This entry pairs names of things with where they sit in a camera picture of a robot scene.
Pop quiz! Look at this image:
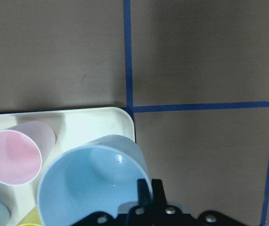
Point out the yellow ikea cup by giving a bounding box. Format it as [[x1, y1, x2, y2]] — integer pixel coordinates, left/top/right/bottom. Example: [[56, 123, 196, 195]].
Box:
[[17, 206, 43, 226]]

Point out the cream serving tray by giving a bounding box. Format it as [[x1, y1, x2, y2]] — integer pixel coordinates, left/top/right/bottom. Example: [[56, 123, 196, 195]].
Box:
[[0, 107, 135, 226]]

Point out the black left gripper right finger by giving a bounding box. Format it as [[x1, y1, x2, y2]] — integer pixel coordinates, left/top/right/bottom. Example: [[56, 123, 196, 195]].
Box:
[[151, 179, 182, 226]]

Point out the pink ikea cup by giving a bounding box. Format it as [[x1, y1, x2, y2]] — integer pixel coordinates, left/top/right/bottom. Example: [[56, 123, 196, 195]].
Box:
[[0, 121, 55, 186]]

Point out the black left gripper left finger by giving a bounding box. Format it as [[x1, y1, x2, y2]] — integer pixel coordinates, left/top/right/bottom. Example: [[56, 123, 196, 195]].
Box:
[[125, 179, 152, 226]]

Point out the light blue ikea cup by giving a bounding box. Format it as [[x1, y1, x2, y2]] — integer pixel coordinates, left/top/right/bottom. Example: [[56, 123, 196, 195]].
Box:
[[37, 135, 151, 226]]

